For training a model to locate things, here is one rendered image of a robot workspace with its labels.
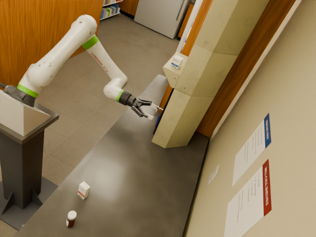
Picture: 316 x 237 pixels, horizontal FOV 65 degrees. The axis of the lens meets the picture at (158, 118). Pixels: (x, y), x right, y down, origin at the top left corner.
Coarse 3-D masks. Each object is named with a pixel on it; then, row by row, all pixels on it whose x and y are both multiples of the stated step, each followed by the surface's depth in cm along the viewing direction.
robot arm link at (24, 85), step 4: (32, 64) 148; (28, 68) 149; (24, 76) 148; (20, 80) 150; (24, 80) 147; (20, 84) 147; (24, 84) 147; (28, 84) 147; (20, 88) 147; (24, 88) 147; (28, 88) 147; (32, 88) 148; (36, 88) 150; (40, 88) 152; (28, 92) 148; (32, 92) 149; (36, 92) 151; (40, 92) 155; (36, 96) 153
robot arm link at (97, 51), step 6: (90, 48) 164; (96, 48) 165; (102, 48) 168; (90, 54) 168; (96, 54) 167; (102, 54) 168; (96, 60) 170; (102, 60) 169; (108, 60) 171; (102, 66) 173; (108, 66) 172; (114, 66) 174; (108, 72) 174; (114, 72) 174; (120, 72) 177; (114, 78) 176; (120, 78) 177; (126, 78) 181
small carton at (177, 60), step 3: (174, 57) 147; (177, 57) 148; (180, 57) 149; (174, 60) 148; (177, 60) 147; (180, 60) 146; (171, 63) 149; (174, 63) 149; (177, 63) 148; (180, 63) 149; (174, 66) 149; (177, 66) 149
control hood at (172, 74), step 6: (174, 54) 167; (180, 54) 170; (186, 60) 165; (168, 66) 149; (180, 66) 154; (168, 72) 147; (174, 72) 146; (180, 72) 148; (168, 78) 149; (174, 78) 147; (174, 84) 149
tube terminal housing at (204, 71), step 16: (192, 48) 135; (192, 64) 139; (208, 64) 137; (224, 64) 143; (192, 80) 144; (208, 80) 147; (176, 96) 153; (192, 96) 151; (208, 96) 157; (176, 112) 159; (192, 112) 162; (160, 128) 170; (176, 128) 167; (192, 128) 175; (160, 144) 177; (176, 144) 181
